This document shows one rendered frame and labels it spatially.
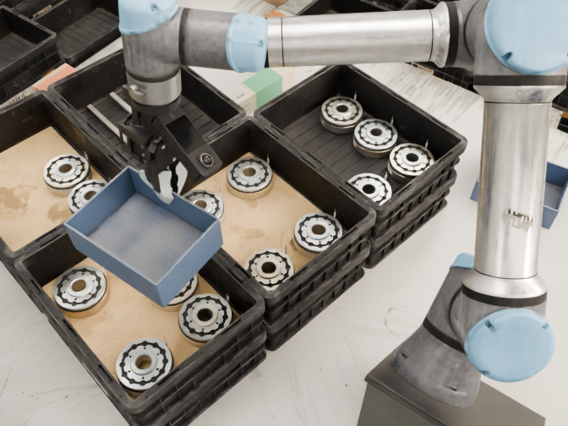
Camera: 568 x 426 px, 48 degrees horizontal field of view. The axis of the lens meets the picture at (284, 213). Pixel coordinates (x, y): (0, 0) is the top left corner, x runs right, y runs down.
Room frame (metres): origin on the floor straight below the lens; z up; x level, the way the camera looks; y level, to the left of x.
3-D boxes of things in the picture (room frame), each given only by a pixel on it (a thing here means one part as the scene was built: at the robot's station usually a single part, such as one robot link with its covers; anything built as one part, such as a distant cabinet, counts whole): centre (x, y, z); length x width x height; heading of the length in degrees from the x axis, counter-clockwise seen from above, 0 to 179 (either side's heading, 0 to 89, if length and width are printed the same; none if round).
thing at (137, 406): (0.63, 0.27, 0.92); 0.40 x 0.30 x 0.02; 43
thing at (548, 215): (1.03, -0.59, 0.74); 0.20 x 0.15 x 0.07; 61
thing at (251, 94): (1.39, 0.08, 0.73); 0.24 x 0.06 x 0.06; 134
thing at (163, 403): (0.63, 0.27, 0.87); 0.40 x 0.30 x 0.11; 43
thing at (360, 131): (1.08, -0.22, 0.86); 0.10 x 0.10 x 0.01
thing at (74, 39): (2.09, 0.77, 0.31); 0.40 x 0.30 x 0.34; 143
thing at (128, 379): (0.50, 0.25, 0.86); 0.10 x 0.10 x 0.01
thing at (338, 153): (1.04, -0.17, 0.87); 0.40 x 0.30 x 0.11; 43
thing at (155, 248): (0.61, 0.23, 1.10); 0.20 x 0.15 x 0.07; 55
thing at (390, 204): (1.04, -0.17, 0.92); 0.40 x 0.30 x 0.02; 43
